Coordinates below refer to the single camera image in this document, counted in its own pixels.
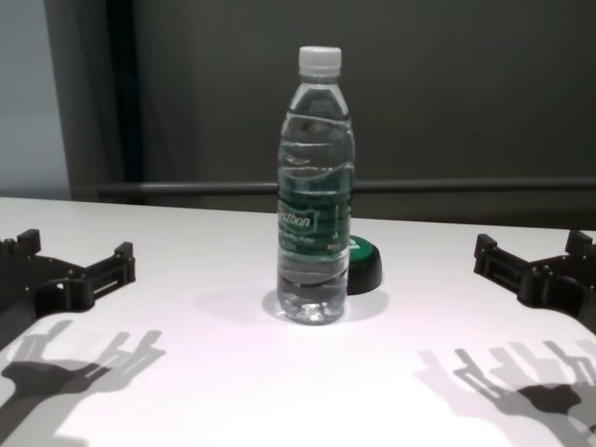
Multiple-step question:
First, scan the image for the green YES button black base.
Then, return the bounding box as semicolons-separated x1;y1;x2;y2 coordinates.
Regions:
346;236;385;295

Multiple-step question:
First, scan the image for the dark vertical frame post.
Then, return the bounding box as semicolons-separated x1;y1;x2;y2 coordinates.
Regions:
105;0;148;206

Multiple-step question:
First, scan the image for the grey horizontal rail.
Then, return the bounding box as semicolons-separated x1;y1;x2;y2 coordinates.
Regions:
97;179;596;197

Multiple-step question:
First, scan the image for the clear water bottle green label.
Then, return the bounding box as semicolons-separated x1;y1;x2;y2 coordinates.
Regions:
277;45;357;326

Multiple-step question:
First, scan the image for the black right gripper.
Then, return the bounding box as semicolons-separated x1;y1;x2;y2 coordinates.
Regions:
473;230;596;337

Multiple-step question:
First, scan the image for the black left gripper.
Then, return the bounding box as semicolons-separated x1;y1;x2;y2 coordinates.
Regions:
0;228;138;330

